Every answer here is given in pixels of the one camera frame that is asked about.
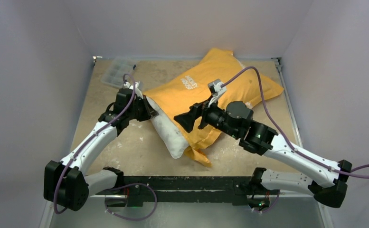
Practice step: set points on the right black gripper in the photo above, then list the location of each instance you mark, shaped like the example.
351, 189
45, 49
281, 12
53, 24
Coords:
201, 114

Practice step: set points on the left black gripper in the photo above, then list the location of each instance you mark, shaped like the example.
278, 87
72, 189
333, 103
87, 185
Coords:
149, 112

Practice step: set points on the white pillow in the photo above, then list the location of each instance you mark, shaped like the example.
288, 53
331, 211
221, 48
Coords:
168, 131

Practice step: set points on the orange Mickey Mouse pillowcase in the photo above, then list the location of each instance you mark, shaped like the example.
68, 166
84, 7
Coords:
211, 80

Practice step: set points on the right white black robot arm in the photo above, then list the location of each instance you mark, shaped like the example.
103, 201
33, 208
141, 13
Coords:
325, 180

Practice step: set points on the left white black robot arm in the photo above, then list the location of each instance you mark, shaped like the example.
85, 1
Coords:
66, 182

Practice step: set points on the clear plastic organizer box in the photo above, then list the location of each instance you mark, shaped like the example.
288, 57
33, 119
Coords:
114, 75

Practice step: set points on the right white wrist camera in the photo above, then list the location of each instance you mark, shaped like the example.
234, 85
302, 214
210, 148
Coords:
217, 89

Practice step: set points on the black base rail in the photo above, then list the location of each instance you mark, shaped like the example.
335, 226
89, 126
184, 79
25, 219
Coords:
236, 190

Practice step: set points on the aluminium frame profile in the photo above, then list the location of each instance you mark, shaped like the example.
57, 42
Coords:
66, 184

